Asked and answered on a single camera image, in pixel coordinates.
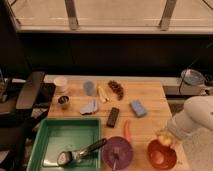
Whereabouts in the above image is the yellow banana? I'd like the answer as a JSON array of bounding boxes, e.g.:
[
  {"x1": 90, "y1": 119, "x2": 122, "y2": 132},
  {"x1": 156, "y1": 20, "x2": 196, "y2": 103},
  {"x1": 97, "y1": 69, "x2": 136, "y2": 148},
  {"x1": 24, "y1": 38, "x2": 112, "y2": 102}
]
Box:
[{"x1": 98, "y1": 86, "x2": 109, "y2": 103}]

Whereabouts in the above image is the orange carrot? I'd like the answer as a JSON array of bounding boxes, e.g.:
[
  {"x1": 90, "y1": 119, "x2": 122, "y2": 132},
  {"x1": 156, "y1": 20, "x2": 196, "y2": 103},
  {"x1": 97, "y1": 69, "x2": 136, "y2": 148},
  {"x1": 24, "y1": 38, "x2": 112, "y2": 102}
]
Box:
[{"x1": 124, "y1": 120, "x2": 131, "y2": 141}]

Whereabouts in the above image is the yellow red apple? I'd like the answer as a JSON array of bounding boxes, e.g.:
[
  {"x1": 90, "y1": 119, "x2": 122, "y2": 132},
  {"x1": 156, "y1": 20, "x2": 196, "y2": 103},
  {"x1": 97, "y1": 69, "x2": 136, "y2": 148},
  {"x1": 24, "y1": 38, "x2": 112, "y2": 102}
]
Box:
[{"x1": 157, "y1": 134, "x2": 172, "y2": 147}]

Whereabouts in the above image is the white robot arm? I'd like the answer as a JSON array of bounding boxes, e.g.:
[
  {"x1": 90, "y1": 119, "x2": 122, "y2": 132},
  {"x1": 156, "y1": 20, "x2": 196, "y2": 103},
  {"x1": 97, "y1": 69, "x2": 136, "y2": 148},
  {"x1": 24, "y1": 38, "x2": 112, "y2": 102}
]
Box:
[{"x1": 167, "y1": 96, "x2": 213, "y2": 140}]

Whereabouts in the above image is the blue lidded container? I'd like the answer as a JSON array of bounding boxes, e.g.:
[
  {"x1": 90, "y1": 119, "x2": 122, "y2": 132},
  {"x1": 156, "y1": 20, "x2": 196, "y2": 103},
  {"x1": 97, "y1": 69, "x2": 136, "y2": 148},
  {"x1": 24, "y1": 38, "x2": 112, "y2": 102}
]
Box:
[{"x1": 181, "y1": 69, "x2": 205, "y2": 86}]

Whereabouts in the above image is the red bowl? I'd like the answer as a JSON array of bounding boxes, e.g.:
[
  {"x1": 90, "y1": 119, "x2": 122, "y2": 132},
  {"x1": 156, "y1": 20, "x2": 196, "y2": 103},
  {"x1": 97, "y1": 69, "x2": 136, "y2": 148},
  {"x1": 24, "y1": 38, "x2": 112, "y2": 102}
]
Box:
[{"x1": 147, "y1": 140, "x2": 177, "y2": 170}]

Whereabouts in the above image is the blue sponge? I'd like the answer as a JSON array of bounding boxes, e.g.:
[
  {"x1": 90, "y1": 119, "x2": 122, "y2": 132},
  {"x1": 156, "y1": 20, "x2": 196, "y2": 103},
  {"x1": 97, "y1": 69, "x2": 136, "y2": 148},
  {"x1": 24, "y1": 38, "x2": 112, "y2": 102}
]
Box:
[{"x1": 130, "y1": 100, "x2": 146, "y2": 117}]

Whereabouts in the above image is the metal scoop with black handle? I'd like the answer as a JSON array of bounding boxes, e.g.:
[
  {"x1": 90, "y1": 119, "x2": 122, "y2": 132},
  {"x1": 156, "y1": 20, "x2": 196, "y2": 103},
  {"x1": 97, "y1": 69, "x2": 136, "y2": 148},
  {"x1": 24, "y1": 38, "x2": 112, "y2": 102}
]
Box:
[{"x1": 56, "y1": 138, "x2": 109, "y2": 167}]

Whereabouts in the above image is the bunch of dark grapes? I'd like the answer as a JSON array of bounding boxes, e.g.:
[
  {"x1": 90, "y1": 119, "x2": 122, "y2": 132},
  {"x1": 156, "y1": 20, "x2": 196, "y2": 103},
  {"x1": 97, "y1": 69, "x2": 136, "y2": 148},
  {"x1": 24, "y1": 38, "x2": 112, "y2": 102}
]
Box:
[{"x1": 108, "y1": 80, "x2": 124, "y2": 100}]

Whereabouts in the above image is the blue crumpled cloth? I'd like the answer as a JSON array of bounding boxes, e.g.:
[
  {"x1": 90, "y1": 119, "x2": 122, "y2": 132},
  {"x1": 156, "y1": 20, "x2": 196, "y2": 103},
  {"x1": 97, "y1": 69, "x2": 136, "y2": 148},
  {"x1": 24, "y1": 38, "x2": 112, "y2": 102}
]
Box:
[{"x1": 79, "y1": 100, "x2": 98, "y2": 115}]

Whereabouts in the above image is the green plastic tray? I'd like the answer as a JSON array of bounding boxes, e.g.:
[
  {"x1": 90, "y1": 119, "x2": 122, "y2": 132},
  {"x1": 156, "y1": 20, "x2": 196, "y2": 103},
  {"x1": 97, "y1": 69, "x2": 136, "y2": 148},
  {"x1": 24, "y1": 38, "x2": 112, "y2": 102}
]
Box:
[{"x1": 27, "y1": 118, "x2": 101, "y2": 171}]

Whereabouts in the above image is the purple plate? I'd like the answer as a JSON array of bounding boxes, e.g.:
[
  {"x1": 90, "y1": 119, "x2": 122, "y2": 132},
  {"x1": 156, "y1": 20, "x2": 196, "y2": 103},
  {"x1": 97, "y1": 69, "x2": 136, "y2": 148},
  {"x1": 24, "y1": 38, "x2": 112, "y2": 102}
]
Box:
[{"x1": 101, "y1": 136, "x2": 133, "y2": 171}]

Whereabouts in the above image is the black rectangular bar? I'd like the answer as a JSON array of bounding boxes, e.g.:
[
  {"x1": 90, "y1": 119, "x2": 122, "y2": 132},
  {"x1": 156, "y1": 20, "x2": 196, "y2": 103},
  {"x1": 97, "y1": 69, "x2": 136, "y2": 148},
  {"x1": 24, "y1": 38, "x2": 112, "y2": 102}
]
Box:
[{"x1": 106, "y1": 107, "x2": 119, "y2": 128}]

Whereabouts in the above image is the fork on purple plate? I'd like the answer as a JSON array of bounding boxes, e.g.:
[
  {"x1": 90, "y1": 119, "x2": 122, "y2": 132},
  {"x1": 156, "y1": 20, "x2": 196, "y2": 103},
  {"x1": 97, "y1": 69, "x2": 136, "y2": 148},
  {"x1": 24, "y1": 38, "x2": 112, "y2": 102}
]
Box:
[{"x1": 112, "y1": 148, "x2": 119, "y2": 171}]

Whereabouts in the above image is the white paper cup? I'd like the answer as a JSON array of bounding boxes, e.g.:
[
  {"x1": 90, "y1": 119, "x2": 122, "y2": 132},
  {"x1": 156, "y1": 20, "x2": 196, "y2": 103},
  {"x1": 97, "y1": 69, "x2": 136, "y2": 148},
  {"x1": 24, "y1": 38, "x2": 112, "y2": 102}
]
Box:
[{"x1": 54, "y1": 76, "x2": 68, "y2": 92}]

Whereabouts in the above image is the small dark-filled cup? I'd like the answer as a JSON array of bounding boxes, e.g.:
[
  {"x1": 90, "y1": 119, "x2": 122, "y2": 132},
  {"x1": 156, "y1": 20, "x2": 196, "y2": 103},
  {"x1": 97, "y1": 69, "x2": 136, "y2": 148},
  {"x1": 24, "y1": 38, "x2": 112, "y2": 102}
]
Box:
[{"x1": 58, "y1": 95, "x2": 70, "y2": 110}]

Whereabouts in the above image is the blue plastic cup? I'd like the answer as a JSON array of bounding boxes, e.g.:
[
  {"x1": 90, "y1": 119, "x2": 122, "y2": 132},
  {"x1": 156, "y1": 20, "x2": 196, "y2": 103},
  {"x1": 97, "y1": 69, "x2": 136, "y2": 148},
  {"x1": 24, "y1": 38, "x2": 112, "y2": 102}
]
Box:
[{"x1": 83, "y1": 81, "x2": 94, "y2": 96}]

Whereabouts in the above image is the black side stand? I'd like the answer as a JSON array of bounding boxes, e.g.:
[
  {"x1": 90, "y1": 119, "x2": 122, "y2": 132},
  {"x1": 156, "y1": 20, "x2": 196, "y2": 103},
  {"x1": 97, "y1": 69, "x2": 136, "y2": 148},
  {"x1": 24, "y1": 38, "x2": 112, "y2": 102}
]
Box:
[{"x1": 0, "y1": 72, "x2": 55, "y2": 171}]

